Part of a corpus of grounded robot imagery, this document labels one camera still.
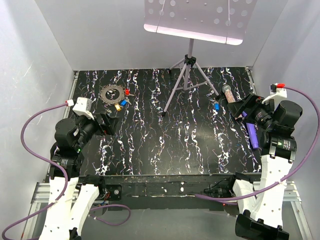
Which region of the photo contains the aluminium frame rail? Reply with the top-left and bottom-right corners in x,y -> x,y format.
29,181 -> 303,240

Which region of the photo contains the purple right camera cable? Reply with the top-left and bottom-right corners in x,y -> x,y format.
193,84 -> 320,206

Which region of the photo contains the black front mounting bar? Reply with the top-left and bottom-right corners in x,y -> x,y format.
77,173 -> 263,212

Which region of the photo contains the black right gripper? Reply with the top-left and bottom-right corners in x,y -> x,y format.
227,92 -> 276,131

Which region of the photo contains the lilac music stand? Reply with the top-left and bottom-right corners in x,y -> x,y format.
143,0 -> 257,117

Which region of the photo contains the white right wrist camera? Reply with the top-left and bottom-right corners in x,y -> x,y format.
262,83 -> 288,107

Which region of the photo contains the yellow key tag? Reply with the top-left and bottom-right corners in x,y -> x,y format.
114,103 -> 123,111

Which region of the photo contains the blue tagged key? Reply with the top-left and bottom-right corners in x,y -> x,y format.
213,99 -> 220,112

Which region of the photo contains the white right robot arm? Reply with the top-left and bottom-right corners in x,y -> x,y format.
226,93 -> 303,240

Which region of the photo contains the glitter toy microphone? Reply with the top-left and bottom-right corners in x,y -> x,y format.
222,84 -> 236,103

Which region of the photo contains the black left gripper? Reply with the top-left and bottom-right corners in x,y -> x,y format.
73,110 -> 120,151

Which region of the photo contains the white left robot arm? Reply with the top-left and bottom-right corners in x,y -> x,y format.
39,113 -> 119,240

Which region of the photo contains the round metal keyring disc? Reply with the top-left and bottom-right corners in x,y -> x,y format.
99,84 -> 126,105

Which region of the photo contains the purple toy microphone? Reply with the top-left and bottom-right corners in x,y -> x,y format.
246,122 -> 259,150

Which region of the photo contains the red key tag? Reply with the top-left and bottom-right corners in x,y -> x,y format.
124,88 -> 135,97

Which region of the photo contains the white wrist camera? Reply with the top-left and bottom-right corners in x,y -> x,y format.
72,97 -> 95,120
262,83 -> 288,107

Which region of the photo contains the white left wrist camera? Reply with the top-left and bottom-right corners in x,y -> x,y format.
72,97 -> 95,120

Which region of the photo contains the blue key tag on disc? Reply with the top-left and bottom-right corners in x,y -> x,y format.
119,98 -> 131,107

